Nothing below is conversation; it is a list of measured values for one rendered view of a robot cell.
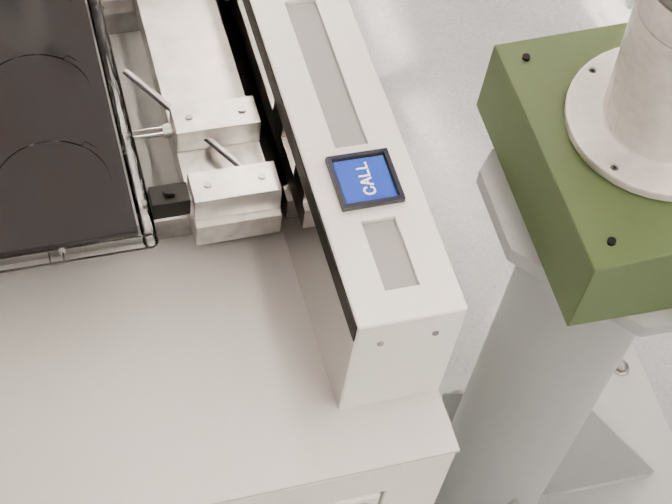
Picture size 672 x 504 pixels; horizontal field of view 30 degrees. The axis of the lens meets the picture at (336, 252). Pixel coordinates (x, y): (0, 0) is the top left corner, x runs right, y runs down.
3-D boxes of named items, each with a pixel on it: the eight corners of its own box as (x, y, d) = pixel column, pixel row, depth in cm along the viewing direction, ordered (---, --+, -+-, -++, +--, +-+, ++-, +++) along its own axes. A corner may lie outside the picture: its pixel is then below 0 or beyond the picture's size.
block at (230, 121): (176, 153, 117) (176, 132, 114) (169, 125, 119) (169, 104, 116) (259, 141, 119) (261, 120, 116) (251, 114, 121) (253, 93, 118)
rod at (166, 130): (127, 147, 116) (126, 137, 115) (124, 135, 117) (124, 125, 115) (176, 140, 117) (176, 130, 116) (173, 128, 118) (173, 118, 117)
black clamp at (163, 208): (152, 220, 112) (151, 203, 110) (147, 201, 113) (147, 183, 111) (190, 214, 113) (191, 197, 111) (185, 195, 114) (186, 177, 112)
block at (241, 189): (194, 221, 113) (194, 201, 110) (186, 191, 115) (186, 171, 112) (280, 207, 115) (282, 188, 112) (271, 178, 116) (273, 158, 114)
